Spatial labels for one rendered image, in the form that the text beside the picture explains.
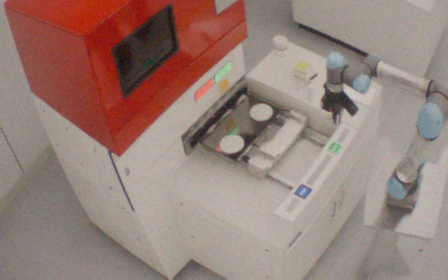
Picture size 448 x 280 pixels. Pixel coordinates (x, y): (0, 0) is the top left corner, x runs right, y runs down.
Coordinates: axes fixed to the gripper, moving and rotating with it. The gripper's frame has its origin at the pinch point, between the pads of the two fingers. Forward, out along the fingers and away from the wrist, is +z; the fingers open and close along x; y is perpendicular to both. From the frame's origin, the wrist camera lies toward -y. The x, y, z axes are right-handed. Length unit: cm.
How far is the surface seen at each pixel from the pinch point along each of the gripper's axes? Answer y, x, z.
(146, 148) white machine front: 59, 49, 2
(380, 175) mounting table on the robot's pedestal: -23.2, -9.1, 28.6
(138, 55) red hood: 54, 45, -45
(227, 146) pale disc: 44, 19, 20
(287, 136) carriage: 26.3, -0.5, 22.5
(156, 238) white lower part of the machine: 59, 62, 57
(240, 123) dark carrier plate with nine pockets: 47, 6, 21
